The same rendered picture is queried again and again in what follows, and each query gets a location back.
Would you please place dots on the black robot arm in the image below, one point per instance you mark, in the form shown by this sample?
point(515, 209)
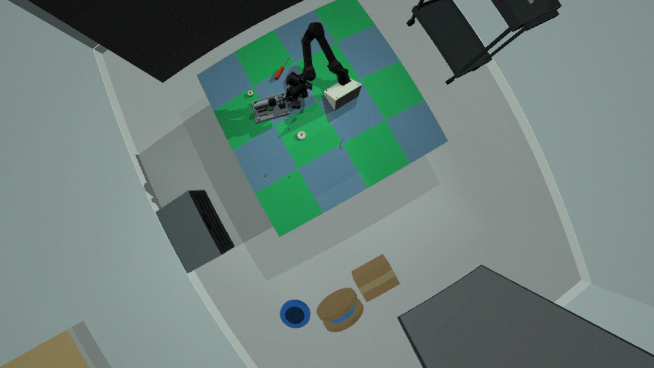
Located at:
point(315, 30)

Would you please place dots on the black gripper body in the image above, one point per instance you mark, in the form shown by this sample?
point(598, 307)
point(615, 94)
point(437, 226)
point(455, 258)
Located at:
point(295, 93)

